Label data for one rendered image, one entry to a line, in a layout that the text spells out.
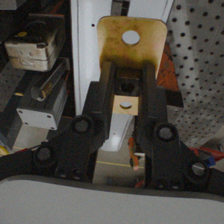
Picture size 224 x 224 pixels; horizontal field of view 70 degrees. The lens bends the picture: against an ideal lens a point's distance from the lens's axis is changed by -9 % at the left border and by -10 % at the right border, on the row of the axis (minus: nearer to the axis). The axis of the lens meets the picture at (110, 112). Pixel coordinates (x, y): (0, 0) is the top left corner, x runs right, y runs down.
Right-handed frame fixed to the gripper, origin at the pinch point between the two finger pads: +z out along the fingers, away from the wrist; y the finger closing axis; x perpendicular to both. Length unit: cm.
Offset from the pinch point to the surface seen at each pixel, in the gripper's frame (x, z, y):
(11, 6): -0.5, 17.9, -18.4
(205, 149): -217, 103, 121
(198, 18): -18, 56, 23
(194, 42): -27, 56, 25
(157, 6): -3.8, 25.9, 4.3
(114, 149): -64, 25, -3
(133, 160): -55, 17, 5
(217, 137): -218, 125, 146
